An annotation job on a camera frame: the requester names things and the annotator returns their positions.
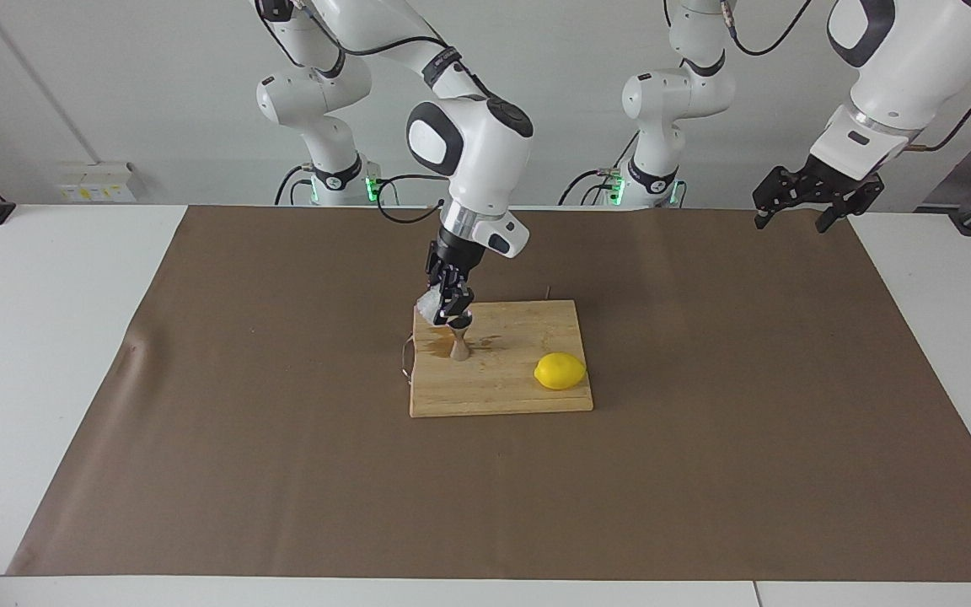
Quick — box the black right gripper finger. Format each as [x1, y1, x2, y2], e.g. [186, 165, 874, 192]
[443, 270, 476, 331]
[425, 244, 448, 296]

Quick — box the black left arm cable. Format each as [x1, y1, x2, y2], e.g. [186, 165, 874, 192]
[663, 0, 971, 153]

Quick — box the white wall socket strip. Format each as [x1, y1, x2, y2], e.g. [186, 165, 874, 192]
[58, 163, 141, 203]

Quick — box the wooden cutting board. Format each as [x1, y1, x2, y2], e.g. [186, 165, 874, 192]
[400, 299, 595, 419]

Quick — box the yellow lemon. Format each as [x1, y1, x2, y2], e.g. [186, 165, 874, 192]
[534, 352, 588, 391]

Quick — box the black base cable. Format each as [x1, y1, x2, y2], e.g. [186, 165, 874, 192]
[273, 164, 311, 207]
[559, 167, 623, 207]

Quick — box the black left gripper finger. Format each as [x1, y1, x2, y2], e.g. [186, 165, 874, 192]
[753, 167, 798, 230]
[818, 177, 884, 233]

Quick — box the brown paper table mat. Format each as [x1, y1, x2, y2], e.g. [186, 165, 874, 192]
[7, 205, 971, 583]

